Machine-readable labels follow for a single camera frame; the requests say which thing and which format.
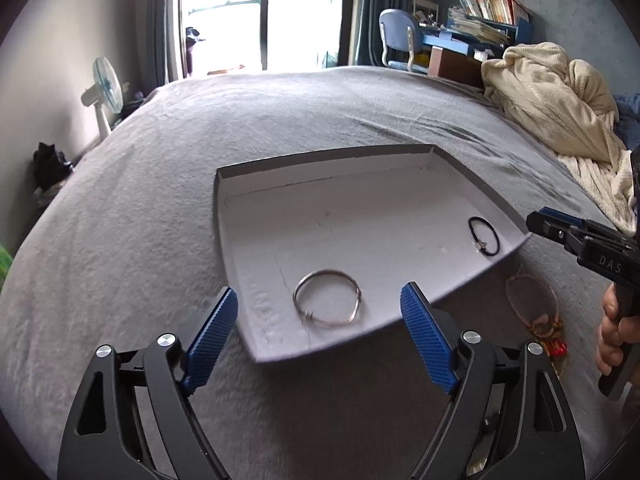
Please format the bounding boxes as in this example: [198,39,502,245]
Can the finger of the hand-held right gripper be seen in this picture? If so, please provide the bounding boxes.
[540,206,631,243]
[526,211,581,256]

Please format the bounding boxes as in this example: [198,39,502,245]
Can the black hair tie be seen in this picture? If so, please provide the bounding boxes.
[468,216,501,257]

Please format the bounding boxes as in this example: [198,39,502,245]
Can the black bag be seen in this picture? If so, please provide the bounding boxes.
[32,142,73,193]

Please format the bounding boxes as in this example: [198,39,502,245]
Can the blue desk chair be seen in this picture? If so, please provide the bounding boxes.
[378,8,432,75]

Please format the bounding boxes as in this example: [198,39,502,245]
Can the cream knitted blanket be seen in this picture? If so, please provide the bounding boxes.
[481,41,638,236]

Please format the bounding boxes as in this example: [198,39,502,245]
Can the blue desk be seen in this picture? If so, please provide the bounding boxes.
[422,17,533,61]

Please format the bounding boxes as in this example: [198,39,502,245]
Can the brown wooden box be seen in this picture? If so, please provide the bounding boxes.
[427,46,485,88]

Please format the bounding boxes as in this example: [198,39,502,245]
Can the person's right hand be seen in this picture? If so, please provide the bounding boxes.
[595,282,640,377]

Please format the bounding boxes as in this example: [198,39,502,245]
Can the dark hanging cloth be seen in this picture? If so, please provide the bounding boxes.
[185,26,206,76]

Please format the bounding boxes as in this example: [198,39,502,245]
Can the silver bangle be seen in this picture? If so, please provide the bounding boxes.
[292,269,362,328]

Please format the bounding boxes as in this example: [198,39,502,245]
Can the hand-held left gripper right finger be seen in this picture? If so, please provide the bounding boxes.
[399,281,586,480]

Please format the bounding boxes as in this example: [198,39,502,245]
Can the stack of books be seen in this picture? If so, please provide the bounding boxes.
[446,0,531,43]

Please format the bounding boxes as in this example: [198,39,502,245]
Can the green cloth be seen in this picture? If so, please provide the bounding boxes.
[0,242,13,291]

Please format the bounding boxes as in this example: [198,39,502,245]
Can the teal curtain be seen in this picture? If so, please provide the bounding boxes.
[339,0,416,67]

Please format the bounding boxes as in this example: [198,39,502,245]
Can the grey cardboard tray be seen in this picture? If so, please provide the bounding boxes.
[212,144,532,365]

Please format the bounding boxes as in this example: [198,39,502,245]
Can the white standing fan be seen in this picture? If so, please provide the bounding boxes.
[81,56,124,142]

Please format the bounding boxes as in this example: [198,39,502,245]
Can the blue blanket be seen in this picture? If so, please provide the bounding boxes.
[614,92,640,151]

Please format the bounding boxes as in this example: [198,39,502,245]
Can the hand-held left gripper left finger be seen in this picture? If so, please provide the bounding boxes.
[57,286,239,480]

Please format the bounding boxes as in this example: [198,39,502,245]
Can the pink string bracelet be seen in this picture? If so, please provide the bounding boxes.
[505,267,560,337]

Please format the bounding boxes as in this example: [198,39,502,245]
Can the glass balcony door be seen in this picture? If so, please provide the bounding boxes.
[172,0,346,78]

